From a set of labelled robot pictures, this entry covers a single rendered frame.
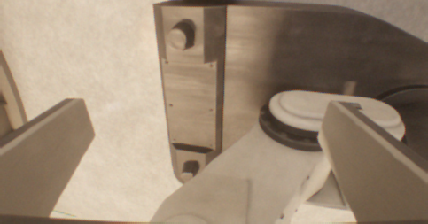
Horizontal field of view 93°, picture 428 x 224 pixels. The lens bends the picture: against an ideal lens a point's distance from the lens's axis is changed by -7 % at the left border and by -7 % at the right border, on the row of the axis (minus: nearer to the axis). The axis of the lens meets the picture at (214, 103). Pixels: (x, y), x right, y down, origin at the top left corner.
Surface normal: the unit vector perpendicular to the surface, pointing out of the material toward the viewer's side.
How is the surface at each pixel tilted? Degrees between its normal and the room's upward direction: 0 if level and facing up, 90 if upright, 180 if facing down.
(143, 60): 0
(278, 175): 90
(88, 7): 0
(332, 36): 0
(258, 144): 90
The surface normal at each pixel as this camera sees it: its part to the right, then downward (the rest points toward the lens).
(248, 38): -0.21, 0.49
